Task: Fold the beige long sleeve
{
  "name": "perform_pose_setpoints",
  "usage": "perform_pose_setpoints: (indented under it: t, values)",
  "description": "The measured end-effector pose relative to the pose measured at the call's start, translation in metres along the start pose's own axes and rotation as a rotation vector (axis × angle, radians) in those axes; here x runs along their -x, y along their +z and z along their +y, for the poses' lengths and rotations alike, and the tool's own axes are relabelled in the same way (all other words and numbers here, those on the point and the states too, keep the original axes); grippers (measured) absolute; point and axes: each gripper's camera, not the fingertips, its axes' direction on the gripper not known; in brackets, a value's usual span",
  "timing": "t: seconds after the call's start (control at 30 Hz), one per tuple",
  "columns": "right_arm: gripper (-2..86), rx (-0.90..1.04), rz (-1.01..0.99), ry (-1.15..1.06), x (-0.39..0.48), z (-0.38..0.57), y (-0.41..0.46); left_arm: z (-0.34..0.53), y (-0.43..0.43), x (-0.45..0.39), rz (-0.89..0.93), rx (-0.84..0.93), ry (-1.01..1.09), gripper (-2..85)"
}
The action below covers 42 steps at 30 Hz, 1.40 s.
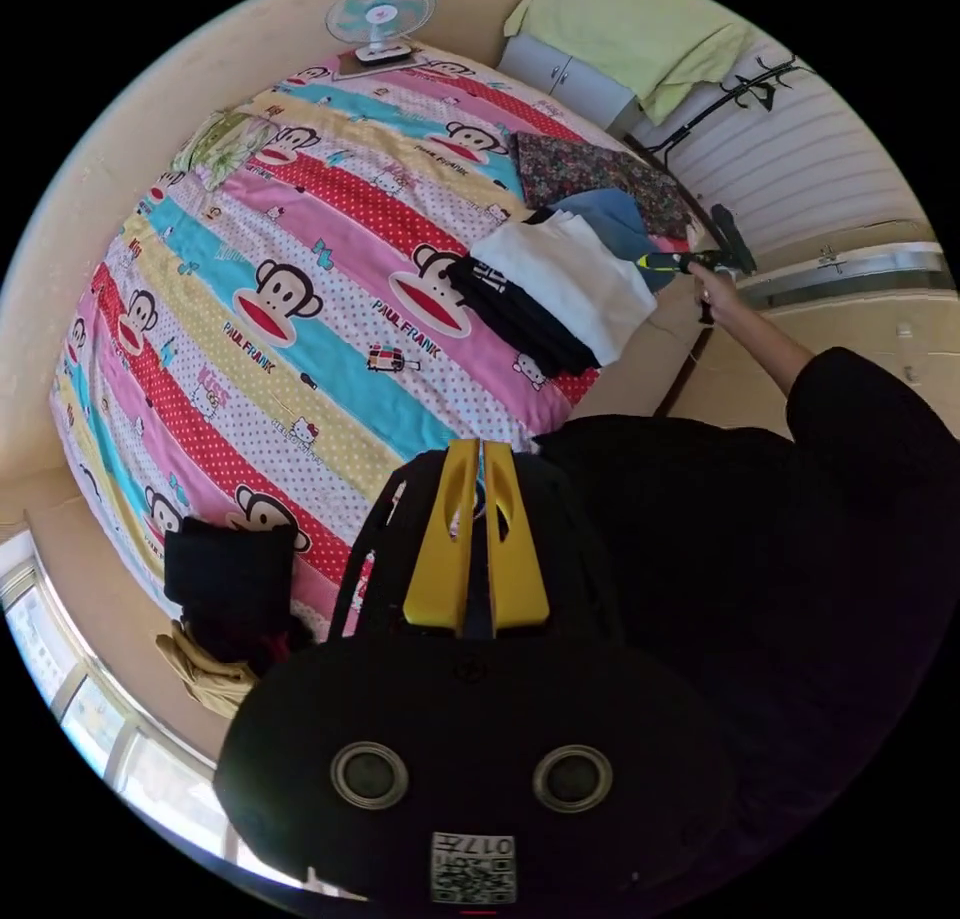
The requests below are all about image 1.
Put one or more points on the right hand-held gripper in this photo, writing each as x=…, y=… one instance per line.
x=703, y=260

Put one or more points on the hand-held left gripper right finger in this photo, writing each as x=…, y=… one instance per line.
x=519, y=559

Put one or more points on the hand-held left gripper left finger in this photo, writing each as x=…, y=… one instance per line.
x=439, y=559

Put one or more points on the person's right forearm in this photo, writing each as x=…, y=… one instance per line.
x=772, y=345

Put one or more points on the person's right hand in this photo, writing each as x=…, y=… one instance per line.
x=716, y=289

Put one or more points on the pile of folded clothes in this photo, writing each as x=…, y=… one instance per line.
x=570, y=274

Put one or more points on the black coat rack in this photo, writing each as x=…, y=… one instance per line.
x=739, y=94

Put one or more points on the pile of dark and beige clothes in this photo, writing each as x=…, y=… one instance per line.
x=225, y=596

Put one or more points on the person's body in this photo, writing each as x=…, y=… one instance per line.
x=750, y=574

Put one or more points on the grey cupboard with yellow-green cloth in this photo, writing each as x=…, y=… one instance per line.
x=615, y=26

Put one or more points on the bed with cartoon striped sheet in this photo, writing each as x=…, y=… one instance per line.
x=315, y=259

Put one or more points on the white and teal table fan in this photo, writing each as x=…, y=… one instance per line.
x=381, y=13

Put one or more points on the window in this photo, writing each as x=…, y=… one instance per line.
x=82, y=701

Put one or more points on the green floral pillow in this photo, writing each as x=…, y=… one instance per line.
x=223, y=143

